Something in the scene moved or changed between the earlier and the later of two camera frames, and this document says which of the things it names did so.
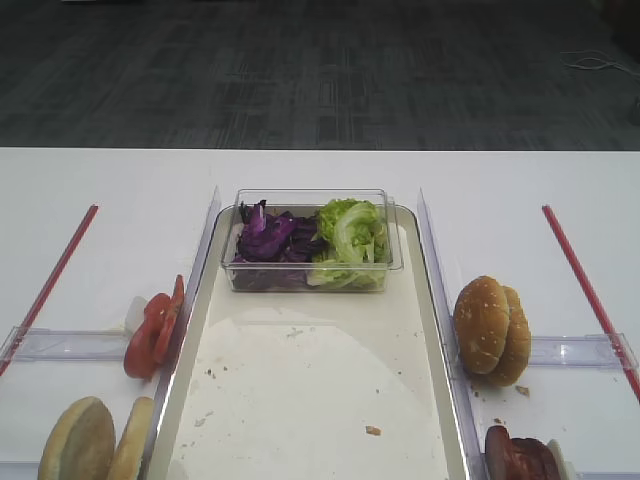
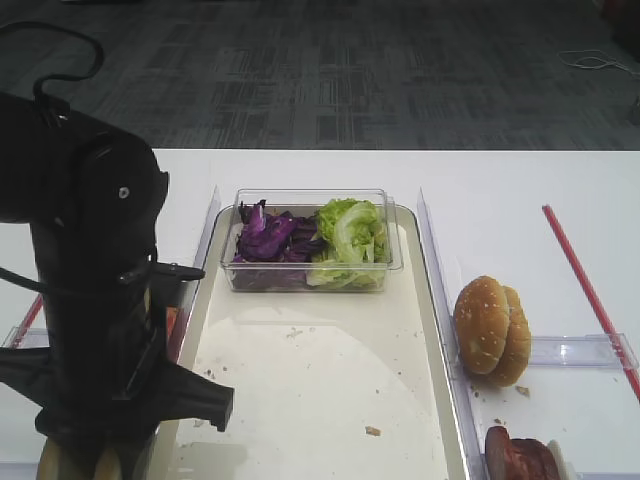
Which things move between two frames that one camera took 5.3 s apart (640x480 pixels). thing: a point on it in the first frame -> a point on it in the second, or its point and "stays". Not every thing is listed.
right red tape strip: [593, 302] stays
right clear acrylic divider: [474, 458] stays
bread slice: [134, 442] -> [109, 466]
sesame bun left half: [481, 322] stays
